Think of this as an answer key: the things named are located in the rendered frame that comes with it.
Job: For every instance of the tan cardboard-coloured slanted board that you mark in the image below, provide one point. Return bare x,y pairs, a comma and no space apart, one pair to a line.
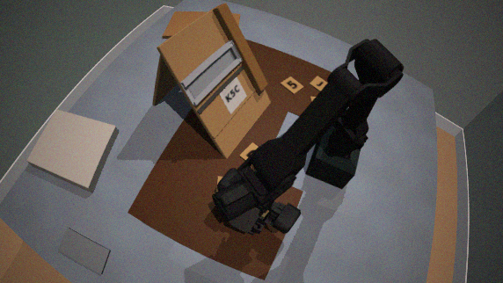
202,58

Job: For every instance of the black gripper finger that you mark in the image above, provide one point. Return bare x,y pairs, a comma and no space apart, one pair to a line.
267,220

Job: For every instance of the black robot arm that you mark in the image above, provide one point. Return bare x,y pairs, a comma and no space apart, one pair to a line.
277,161

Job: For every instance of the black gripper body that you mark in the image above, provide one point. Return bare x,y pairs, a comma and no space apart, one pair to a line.
284,216

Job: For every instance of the grey paper ticket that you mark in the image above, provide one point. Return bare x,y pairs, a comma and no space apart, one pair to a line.
233,95

